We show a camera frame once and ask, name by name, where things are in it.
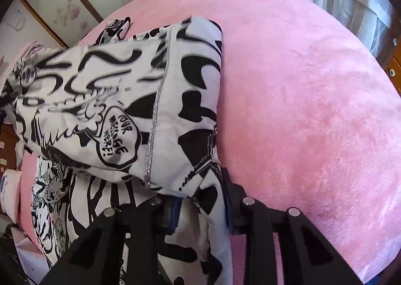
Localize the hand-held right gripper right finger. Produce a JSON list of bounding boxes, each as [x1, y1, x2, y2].
[[219, 168, 364, 285]]

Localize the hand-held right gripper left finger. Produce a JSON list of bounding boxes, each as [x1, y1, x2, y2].
[[41, 196, 188, 285]]

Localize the black white printed jacket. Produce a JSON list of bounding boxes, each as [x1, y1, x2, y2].
[[0, 16, 234, 285]]

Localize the pink fleece blanket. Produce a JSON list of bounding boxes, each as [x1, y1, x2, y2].
[[19, 0, 401, 282]]

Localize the white paper sheet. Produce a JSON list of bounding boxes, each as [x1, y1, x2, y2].
[[13, 232, 51, 285]]

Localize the white printed pillow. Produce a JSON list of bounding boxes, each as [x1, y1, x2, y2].
[[0, 169, 23, 220]]

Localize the brown wooden headboard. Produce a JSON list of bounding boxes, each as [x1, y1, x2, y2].
[[0, 122, 22, 173]]

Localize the wooden drawer cabinet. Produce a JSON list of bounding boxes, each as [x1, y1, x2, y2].
[[376, 31, 401, 94]]

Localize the folded pink bear quilt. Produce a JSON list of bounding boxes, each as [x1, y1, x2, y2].
[[0, 40, 47, 91]]

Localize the floral wardrobe doors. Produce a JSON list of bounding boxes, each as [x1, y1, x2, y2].
[[0, 0, 148, 48]]

